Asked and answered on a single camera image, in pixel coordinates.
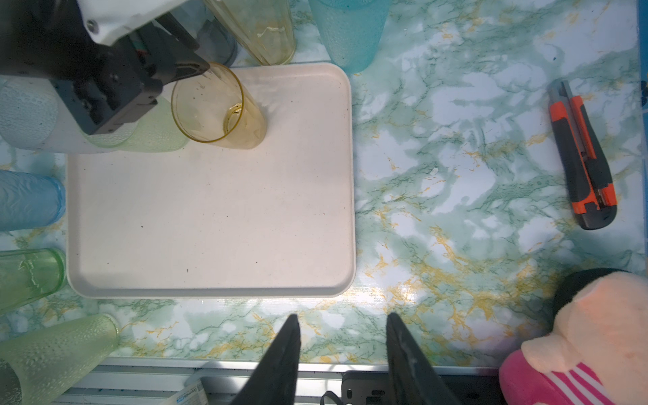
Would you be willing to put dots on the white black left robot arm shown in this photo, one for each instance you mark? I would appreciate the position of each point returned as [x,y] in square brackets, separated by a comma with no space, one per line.
[52,40]

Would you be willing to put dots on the tall olive yellow glass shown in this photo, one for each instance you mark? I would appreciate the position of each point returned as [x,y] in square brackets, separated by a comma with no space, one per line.
[263,27]

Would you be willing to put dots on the green clear glass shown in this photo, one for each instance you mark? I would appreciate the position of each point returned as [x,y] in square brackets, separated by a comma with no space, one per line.
[30,274]

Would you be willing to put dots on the light green textured glass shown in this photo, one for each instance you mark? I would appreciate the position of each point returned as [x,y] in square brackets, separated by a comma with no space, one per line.
[155,132]

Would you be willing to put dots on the orange grey utility knife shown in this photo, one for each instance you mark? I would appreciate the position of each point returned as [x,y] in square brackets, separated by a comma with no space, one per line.
[588,177]

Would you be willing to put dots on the pink plush doll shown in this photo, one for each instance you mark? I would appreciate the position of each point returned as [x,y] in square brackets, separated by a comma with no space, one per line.
[596,352]

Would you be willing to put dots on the clear textured glass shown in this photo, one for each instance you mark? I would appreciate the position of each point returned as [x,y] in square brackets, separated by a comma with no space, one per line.
[33,117]

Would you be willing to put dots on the short amber glass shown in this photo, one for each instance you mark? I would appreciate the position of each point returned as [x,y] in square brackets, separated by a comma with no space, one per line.
[215,108]

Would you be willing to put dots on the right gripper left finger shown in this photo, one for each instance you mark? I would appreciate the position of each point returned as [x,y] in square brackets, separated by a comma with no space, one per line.
[275,378]

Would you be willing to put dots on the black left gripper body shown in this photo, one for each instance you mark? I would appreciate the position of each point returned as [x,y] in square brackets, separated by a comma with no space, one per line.
[120,84]

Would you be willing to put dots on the tall grey glass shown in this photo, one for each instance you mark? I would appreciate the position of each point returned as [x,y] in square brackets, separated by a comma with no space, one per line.
[215,43]

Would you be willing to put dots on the teal textured glass front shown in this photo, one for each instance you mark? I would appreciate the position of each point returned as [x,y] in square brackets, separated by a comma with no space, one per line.
[351,30]

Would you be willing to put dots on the light blue short glass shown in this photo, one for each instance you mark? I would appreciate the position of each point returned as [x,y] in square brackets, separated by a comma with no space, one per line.
[30,201]

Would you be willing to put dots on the pink rectangular tray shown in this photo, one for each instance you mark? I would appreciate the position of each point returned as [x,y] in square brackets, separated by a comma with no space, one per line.
[204,221]

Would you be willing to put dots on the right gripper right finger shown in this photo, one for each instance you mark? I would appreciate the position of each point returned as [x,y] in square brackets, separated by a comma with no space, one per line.
[412,379]

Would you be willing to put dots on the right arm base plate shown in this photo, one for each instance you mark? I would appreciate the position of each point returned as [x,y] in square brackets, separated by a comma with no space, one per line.
[369,387]

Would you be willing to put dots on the pale green textured glass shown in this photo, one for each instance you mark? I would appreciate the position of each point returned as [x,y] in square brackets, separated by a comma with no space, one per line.
[40,366]

